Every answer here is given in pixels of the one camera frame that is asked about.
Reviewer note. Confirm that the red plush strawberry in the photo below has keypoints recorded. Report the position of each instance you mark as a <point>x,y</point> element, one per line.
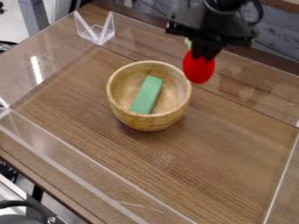
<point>198,69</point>

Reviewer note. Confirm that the wooden bowl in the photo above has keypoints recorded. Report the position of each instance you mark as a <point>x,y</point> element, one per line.
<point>123,85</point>

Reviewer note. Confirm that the black metal bracket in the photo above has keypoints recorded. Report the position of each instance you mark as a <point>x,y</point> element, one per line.
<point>41,213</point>

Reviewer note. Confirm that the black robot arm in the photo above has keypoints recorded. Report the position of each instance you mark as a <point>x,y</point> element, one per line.
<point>214,25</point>

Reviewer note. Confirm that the grey post upper left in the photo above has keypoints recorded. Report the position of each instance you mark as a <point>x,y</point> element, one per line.
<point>34,15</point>

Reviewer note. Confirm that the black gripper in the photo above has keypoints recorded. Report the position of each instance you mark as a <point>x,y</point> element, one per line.
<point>213,23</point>

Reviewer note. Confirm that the clear acrylic tray walls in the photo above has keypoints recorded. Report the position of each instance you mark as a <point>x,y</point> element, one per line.
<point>222,167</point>

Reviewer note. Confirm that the green rectangular block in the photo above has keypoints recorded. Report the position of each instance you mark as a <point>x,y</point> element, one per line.
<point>147,95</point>

